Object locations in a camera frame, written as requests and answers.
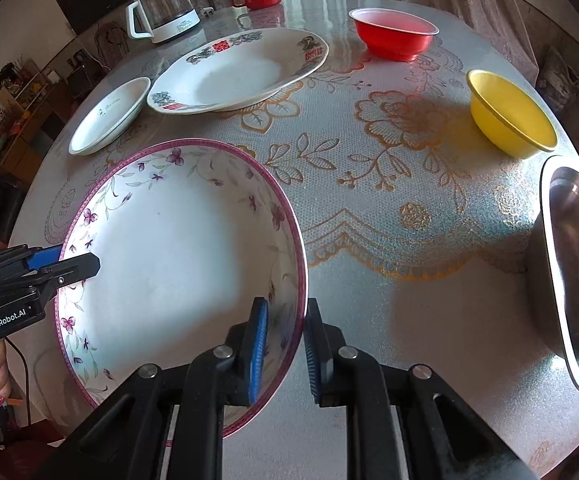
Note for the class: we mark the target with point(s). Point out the large purple floral plate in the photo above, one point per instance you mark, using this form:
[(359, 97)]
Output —
[(188, 233)]

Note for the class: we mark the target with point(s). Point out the white plate red pattern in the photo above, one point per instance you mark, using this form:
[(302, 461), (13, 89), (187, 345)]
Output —
[(237, 71)]

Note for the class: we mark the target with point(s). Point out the small white plate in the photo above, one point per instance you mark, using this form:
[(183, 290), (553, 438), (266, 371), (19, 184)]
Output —
[(110, 117)]

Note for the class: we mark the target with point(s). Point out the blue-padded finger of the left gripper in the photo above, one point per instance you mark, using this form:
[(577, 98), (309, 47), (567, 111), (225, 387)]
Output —
[(20, 260), (45, 282)]

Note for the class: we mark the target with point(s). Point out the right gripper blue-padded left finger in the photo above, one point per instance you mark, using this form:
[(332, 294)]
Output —
[(227, 375)]

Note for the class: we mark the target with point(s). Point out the glass white electric kettle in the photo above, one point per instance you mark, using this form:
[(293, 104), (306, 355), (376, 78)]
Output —
[(160, 20)]

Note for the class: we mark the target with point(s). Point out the wooden shelf with clutter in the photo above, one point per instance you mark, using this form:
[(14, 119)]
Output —
[(36, 104)]

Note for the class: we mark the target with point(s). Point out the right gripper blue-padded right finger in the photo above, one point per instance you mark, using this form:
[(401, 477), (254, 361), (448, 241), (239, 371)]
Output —
[(342, 376)]

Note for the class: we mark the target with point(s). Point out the yellow plastic bowl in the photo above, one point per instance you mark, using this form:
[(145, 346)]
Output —
[(508, 117)]

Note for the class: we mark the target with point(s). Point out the stainless steel bowl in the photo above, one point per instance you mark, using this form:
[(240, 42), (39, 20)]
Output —
[(553, 261)]

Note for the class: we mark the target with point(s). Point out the red plastic bowl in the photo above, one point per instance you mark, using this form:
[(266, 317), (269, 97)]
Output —
[(394, 35)]

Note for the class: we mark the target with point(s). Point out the grey printed sack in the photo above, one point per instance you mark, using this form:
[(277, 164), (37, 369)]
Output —
[(556, 82)]

